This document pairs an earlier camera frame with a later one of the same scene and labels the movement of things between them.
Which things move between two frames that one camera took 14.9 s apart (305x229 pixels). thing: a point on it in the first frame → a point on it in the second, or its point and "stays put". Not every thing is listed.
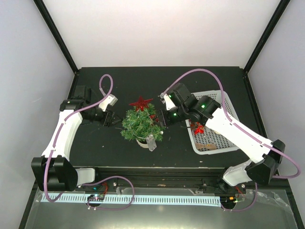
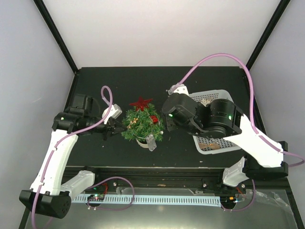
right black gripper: [163, 119] → [170, 124]
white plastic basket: [209, 142] stays put
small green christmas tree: [137, 125] stays put
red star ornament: [141, 104] stays put
